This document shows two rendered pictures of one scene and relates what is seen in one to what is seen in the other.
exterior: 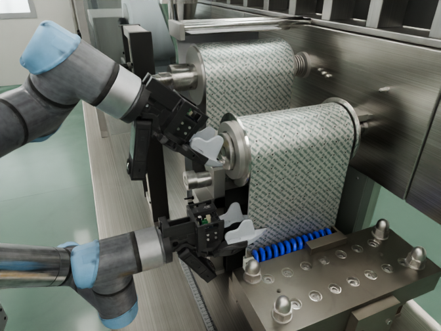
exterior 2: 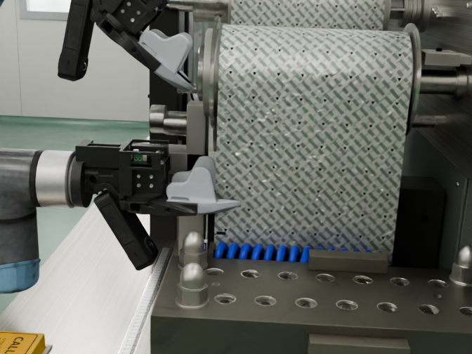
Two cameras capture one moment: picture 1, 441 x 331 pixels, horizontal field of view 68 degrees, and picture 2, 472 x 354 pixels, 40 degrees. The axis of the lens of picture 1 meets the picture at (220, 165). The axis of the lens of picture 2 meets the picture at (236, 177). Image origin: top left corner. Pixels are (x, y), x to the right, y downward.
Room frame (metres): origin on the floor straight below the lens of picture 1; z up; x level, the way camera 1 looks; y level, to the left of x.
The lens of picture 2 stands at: (-0.19, -0.41, 1.36)
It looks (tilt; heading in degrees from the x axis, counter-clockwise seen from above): 16 degrees down; 24
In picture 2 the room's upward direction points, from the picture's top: 2 degrees clockwise
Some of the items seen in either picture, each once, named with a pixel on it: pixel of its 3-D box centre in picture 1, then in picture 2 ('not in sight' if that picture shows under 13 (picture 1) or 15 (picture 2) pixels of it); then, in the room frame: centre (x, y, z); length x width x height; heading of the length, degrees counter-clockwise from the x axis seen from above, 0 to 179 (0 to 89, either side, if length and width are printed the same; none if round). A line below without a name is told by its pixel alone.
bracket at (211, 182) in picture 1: (208, 222); (183, 204); (0.60, 0.03, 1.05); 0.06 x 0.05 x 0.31; 112
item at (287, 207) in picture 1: (296, 210); (306, 194); (0.57, -0.16, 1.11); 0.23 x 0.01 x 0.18; 112
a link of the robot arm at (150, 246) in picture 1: (149, 246); (63, 178); (0.46, 0.13, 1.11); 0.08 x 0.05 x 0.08; 22
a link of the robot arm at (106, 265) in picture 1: (106, 261); (3, 179); (0.42, 0.20, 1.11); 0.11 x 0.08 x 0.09; 112
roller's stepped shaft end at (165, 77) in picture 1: (157, 79); (176, 1); (0.78, 0.15, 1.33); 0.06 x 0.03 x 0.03; 112
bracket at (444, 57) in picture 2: (354, 113); (443, 55); (0.69, -0.30, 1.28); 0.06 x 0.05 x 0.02; 112
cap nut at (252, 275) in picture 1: (252, 268); (193, 248); (0.46, -0.06, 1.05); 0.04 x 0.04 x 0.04
